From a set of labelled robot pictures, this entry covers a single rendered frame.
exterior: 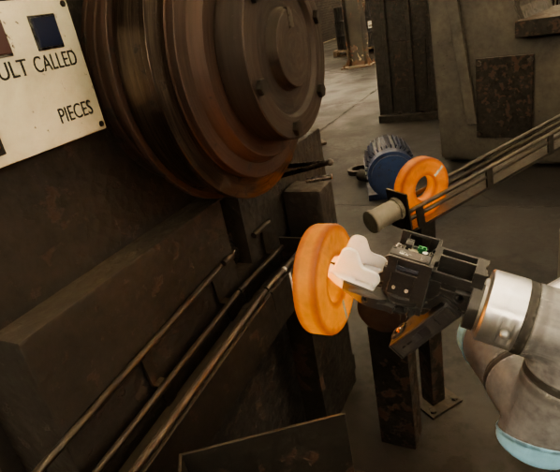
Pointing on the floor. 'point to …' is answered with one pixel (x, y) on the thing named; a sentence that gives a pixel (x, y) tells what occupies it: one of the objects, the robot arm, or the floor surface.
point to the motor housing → (393, 380)
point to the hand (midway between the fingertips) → (325, 266)
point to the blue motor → (384, 164)
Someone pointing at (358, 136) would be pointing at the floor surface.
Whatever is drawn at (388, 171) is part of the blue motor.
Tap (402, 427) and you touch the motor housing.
